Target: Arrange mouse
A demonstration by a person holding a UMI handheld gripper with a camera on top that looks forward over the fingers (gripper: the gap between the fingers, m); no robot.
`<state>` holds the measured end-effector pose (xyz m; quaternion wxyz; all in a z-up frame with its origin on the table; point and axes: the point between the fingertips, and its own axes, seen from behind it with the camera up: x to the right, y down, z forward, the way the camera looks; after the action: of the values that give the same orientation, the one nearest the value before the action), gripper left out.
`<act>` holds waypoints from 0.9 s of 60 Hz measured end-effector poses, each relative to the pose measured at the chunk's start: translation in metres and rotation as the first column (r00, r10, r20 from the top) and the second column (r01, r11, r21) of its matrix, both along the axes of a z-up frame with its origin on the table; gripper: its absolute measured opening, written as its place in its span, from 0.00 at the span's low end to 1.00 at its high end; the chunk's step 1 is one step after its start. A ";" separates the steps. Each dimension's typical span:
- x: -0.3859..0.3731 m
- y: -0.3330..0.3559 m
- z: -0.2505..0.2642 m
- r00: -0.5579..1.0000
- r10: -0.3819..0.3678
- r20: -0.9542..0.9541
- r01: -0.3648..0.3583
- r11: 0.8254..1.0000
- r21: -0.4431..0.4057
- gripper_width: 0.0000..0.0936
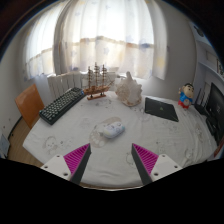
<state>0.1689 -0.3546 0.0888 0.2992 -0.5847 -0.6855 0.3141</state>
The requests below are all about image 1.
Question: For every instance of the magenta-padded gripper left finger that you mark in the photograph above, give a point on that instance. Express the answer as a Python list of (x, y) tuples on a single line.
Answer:
[(75, 158)]

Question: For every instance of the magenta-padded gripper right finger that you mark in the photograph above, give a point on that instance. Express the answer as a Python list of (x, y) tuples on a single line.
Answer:
[(146, 160)]

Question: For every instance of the white cartoon-print computer mouse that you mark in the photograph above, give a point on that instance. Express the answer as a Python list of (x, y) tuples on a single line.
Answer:
[(114, 130)]

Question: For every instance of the black mouse pad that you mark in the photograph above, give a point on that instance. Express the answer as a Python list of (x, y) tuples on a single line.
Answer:
[(161, 109)]

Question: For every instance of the white printed tablecloth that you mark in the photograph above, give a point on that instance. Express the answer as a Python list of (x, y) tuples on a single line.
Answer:
[(160, 140)]

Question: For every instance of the black keyboard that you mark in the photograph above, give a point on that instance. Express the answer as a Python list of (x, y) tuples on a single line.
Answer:
[(61, 105)]

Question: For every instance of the large white conch shell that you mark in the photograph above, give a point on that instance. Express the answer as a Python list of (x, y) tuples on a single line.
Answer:
[(129, 91)]

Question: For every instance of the brown wooden chair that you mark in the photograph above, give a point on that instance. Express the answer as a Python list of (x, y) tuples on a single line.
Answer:
[(29, 104)]

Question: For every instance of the wooden model sailing ship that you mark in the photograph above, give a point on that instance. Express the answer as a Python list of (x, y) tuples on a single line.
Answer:
[(96, 89)]

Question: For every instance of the cartoon boy figurine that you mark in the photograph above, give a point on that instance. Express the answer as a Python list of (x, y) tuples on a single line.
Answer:
[(186, 97)]

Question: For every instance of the white radiator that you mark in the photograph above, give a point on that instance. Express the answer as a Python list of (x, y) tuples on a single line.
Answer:
[(63, 82)]

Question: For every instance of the black monitor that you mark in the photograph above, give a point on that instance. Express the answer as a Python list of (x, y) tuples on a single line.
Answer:
[(216, 106)]

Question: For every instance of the sheer white star-print curtain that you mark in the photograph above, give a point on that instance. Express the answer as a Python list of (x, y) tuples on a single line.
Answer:
[(110, 36)]

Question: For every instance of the white wall shelf unit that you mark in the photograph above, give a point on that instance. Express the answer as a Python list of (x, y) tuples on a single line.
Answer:
[(210, 56)]

